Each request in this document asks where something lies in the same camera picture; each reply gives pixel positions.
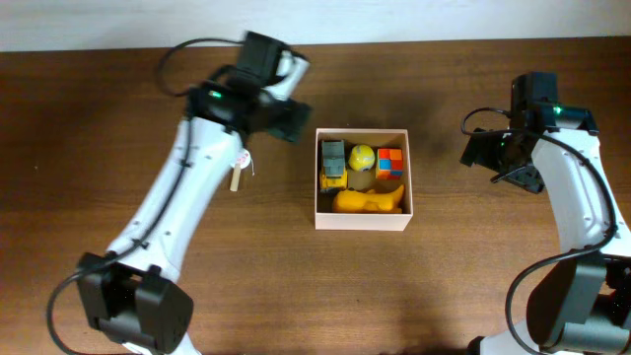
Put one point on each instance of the yellow grey toy truck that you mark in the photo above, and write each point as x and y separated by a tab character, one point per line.
333	174

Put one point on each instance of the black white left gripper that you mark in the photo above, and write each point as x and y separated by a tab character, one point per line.
287	126

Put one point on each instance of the colourful puzzle cube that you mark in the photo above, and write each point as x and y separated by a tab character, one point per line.
389	164

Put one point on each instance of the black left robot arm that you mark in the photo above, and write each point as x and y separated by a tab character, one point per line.
130	293

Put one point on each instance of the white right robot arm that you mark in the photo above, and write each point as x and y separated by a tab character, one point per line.
578	301

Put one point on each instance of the pink cardboard box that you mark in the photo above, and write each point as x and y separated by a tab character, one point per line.
326	219

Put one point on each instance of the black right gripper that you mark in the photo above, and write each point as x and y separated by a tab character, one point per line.
480	147

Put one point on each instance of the pig face rattle drum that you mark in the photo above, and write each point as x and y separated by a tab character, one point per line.
243	161

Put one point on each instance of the orange rubber dolphin toy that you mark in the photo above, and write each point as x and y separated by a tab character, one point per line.
352	201

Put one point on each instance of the yellow ball toy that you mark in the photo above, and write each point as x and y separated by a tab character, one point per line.
362	158

